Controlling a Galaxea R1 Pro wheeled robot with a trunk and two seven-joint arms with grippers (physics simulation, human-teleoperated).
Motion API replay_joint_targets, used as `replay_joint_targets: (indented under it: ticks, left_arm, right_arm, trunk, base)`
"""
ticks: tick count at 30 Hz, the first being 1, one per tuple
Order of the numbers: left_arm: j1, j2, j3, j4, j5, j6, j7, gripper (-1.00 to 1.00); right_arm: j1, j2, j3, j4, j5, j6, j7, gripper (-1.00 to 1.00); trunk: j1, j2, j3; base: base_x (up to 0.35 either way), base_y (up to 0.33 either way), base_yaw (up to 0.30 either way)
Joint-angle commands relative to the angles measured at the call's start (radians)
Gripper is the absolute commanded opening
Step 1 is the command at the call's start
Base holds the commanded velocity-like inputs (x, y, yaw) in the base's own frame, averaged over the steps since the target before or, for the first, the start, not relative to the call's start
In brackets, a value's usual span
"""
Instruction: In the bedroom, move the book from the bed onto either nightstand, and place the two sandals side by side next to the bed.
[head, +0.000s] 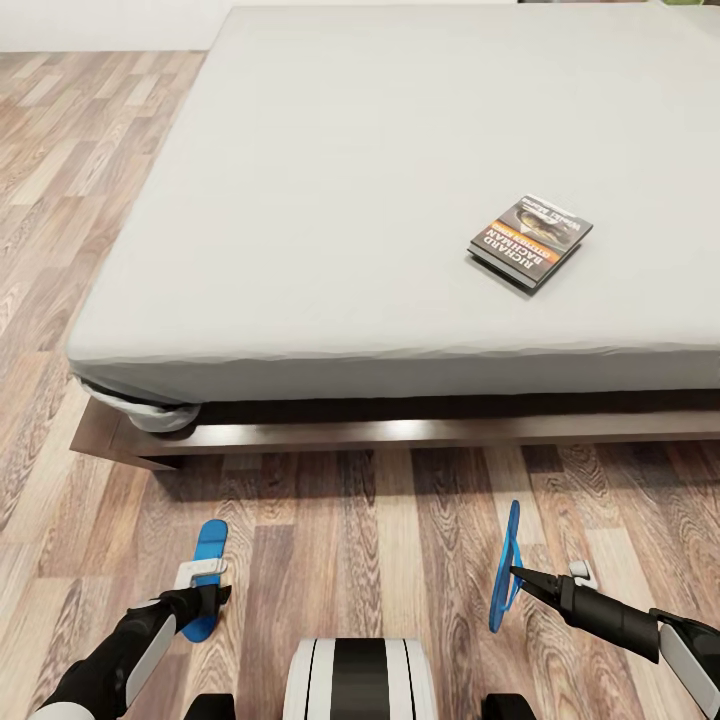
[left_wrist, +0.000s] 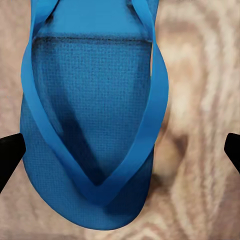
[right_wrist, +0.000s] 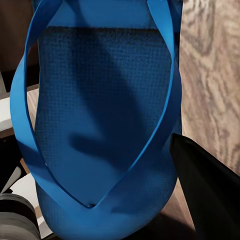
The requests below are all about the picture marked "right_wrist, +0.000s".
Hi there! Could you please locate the sandal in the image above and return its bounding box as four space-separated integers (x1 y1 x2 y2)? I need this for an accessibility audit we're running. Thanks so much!
9 0 183 240

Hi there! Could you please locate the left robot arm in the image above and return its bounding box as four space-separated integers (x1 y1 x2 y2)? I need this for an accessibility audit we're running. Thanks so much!
0 162 27 194

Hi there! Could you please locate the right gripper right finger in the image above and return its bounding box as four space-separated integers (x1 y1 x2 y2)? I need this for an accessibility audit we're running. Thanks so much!
169 132 240 240

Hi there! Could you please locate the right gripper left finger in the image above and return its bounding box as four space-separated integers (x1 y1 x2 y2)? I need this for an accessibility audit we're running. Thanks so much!
0 134 23 193

